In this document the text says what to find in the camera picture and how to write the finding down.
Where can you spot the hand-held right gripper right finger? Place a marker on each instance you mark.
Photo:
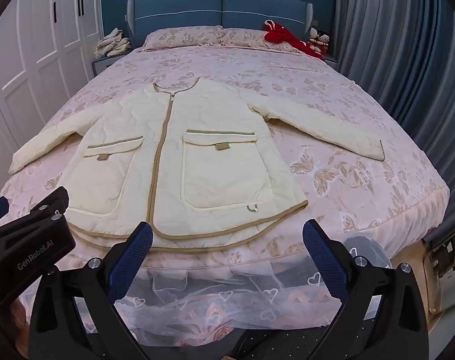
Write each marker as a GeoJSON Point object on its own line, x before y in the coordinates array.
{"type": "Point", "coordinates": [325, 255]}

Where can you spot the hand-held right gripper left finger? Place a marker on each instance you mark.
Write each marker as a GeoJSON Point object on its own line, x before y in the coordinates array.
{"type": "Point", "coordinates": [135, 251]}

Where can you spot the cream quilted jacket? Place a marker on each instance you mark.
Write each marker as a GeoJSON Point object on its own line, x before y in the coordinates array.
{"type": "Point", "coordinates": [212, 176]}

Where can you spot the pile of cream clothes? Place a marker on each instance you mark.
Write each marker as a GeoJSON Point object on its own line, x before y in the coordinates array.
{"type": "Point", "coordinates": [113, 43]}

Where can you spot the white lace bed skirt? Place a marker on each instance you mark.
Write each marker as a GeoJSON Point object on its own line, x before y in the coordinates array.
{"type": "Point", "coordinates": [212, 296]}

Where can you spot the white wardrobe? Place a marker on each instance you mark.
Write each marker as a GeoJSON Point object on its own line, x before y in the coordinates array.
{"type": "Point", "coordinates": [25, 63]}

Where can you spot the blue nightstand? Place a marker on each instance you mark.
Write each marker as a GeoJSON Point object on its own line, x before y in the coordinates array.
{"type": "Point", "coordinates": [100, 67]}
{"type": "Point", "coordinates": [331, 62]}

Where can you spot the pink floral bedspread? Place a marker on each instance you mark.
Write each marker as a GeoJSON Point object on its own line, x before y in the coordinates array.
{"type": "Point", "coordinates": [325, 93]}

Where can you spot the grey curtain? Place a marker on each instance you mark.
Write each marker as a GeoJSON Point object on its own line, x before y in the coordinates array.
{"type": "Point", "coordinates": [400, 63]}

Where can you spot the pink floral pillow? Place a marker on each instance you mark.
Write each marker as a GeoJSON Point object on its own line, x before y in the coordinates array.
{"type": "Point", "coordinates": [197, 37]}

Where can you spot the red garment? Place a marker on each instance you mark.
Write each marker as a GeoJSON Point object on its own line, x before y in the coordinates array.
{"type": "Point", "coordinates": [283, 35]}

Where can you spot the blue padded headboard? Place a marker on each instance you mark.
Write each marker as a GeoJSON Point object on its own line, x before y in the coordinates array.
{"type": "Point", "coordinates": [212, 7]}

